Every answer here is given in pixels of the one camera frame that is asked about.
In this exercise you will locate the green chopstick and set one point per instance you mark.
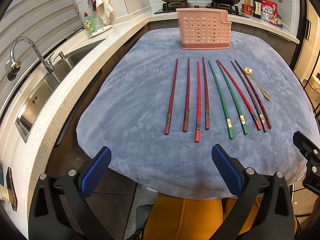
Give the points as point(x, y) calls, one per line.
point(223, 103)
point(237, 106)

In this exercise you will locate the dark soy sauce bottle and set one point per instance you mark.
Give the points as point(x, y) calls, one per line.
point(256, 11)

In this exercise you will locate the white hanging towel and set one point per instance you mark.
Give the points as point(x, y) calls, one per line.
point(104, 10)

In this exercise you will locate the chrome kitchen faucet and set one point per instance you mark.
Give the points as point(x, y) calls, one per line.
point(13, 65)

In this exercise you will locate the black gas stove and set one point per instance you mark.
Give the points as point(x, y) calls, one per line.
point(172, 6)

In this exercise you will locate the dark maroon chopstick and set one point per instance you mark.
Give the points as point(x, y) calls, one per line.
point(250, 97)
point(262, 113)

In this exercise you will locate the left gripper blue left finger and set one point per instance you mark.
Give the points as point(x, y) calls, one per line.
point(92, 171)

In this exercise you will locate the bright red chopstick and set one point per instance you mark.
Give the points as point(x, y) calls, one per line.
point(198, 108)
point(249, 107)

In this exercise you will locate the gold flower spoon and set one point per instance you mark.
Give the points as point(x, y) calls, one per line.
point(257, 84)

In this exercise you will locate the red white cereal bag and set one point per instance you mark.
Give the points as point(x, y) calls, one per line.
point(269, 11)

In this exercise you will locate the red snack packet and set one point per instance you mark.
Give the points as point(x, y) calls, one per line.
point(247, 9)

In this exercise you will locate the dark red chopstick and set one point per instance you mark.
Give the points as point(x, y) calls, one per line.
point(171, 101)
point(206, 95)
point(187, 94)

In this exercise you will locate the small teal bottle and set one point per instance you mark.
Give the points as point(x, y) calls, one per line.
point(279, 21)

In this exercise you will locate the white oval plate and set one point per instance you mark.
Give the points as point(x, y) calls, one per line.
point(100, 31)

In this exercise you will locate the pink perforated utensil basket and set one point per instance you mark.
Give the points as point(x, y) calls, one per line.
point(203, 28)

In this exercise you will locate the stainless steel sink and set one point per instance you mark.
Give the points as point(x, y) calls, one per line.
point(37, 92)

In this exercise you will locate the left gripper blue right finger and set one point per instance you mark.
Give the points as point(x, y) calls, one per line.
point(229, 169)

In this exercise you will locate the green dish soap bottle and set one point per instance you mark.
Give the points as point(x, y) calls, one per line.
point(89, 24)

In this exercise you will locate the blue fleece table mat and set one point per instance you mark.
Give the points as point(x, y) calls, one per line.
point(128, 115)

